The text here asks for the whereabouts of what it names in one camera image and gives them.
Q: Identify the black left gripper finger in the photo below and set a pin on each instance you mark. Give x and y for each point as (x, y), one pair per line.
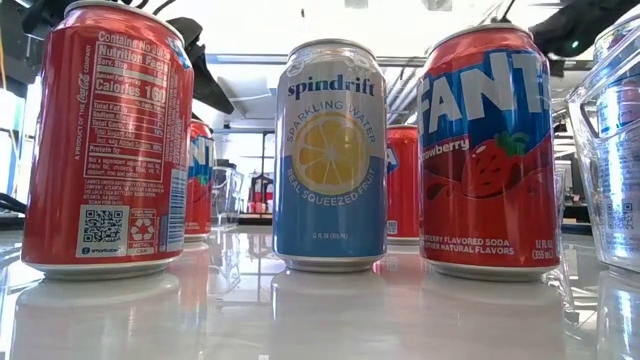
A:
(210, 85)

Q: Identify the Spindrift lemon sparkling water can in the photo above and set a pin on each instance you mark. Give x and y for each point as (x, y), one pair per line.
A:
(330, 150)

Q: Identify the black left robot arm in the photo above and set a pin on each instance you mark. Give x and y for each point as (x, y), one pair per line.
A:
(42, 17)

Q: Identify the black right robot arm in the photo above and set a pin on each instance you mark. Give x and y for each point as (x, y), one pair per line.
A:
(590, 20)

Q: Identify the clear plastic bin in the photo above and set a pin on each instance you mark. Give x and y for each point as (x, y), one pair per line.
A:
(227, 195)
(580, 175)

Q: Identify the red and black equipment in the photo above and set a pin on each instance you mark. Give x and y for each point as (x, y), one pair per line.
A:
(260, 192)

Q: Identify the black table frame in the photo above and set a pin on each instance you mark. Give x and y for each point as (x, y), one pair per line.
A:
(255, 220)

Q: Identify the silver ventilation duct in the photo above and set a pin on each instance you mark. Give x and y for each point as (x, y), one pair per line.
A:
(405, 95)

